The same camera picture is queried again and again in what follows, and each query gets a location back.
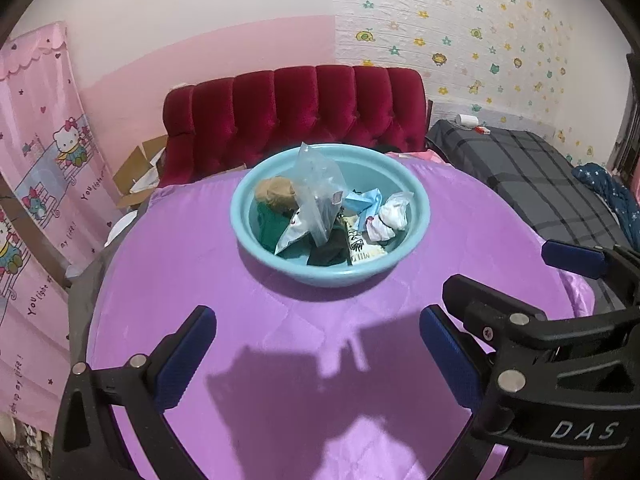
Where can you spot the metal bed frame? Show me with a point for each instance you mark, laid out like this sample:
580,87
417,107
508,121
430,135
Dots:
630,110

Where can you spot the light blue plastic basin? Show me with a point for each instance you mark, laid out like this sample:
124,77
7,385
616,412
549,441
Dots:
250,240

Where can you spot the small red and white box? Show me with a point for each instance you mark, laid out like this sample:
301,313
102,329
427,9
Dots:
483,130

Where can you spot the tan knitted sock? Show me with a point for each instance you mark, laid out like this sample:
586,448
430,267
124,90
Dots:
275,192

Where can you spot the black glove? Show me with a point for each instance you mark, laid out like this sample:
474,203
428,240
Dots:
327,255

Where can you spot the dark blue starry cloth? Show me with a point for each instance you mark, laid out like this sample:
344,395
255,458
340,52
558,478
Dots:
610,190

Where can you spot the cardboard box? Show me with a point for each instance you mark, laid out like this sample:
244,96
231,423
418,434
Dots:
135,170

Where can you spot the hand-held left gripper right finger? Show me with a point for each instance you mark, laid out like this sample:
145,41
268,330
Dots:
450,355

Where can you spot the green scouring cloth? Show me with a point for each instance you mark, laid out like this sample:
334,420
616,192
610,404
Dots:
270,227

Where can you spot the blue face mask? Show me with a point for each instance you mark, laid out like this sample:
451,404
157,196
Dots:
362,202

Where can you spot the red tufted velvet chair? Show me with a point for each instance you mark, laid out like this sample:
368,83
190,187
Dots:
300,110

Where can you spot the white roll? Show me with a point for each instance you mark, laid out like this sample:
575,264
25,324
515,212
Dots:
466,120

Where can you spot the clear plastic zip bag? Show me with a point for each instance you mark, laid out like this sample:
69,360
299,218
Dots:
317,185

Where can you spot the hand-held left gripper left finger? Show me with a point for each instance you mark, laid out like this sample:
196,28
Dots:
187,355

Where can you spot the pink cartoon cat curtain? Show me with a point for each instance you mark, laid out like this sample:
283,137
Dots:
35,160

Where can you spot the brown and white snack packet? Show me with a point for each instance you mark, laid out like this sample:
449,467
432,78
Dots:
365,247

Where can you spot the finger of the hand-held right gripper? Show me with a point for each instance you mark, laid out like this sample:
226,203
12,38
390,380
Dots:
572,257
480,305

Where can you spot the white plastic bag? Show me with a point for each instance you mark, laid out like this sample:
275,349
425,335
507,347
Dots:
392,215

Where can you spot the grey table underlay cloth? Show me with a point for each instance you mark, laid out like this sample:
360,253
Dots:
82,300

